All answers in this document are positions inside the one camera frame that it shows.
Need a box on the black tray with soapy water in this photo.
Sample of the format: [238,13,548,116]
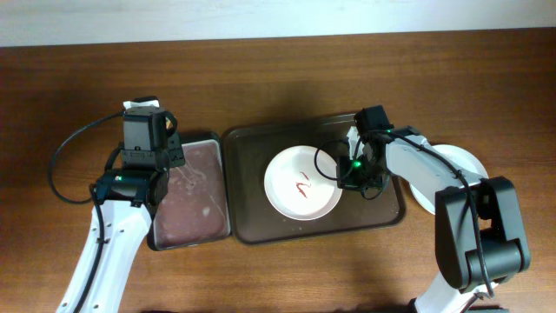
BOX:
[147,132,231,251]

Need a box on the right black cable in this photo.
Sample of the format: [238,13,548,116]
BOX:
[313,128,496,299]

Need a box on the large brown serving tray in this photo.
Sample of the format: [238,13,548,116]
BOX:
[222,114,407,244]

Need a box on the pink plate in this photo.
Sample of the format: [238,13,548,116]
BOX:
[263,145,342,221]

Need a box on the pale green plate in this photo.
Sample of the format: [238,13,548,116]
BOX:
[410,144,488,215]

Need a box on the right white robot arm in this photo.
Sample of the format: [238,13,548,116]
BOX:
[335,106,531,312]

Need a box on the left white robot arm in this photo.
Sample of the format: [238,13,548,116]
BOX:
[57,104,185,312]

